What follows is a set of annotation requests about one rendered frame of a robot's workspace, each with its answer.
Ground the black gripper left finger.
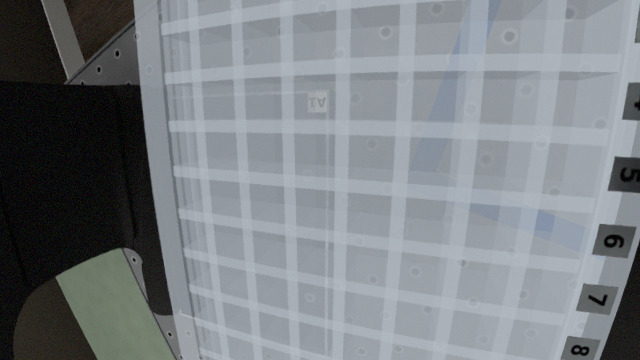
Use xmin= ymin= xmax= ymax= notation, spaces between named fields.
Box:
xmin=0 ymin=80 xmax=173 ymax=360

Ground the white well plate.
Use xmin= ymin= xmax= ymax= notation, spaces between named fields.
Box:
xmin=134 ymin=0 xmax=640 ymax=360

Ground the grey perforated base plate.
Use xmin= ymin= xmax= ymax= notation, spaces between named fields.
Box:
xmin=64 ymin=18 xmax=182 ymax=360

